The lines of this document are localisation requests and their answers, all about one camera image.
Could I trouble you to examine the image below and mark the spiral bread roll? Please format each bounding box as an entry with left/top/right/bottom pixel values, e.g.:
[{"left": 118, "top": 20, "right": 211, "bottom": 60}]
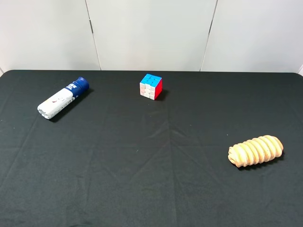
[{"left": 228, "top": 135, "right": 284, "bottom": 168}]

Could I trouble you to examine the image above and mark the Rubik's cube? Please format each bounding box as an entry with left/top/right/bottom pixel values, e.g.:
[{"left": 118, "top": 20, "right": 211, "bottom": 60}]
[{"left": 140, "top": 74, "right": 162, "bottom": 100}]

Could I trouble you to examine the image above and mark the black tablecloth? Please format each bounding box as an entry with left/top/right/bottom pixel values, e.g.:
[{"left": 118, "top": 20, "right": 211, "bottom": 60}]
[{"left": 0, "top": 70, "right": 303, "bottom": 227}]

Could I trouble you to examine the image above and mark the white blue cylindrical bottle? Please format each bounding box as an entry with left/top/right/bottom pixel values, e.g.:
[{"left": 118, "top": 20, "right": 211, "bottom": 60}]
[{"left": 37, "top": 77, "right": 89, "bottom": 120}]

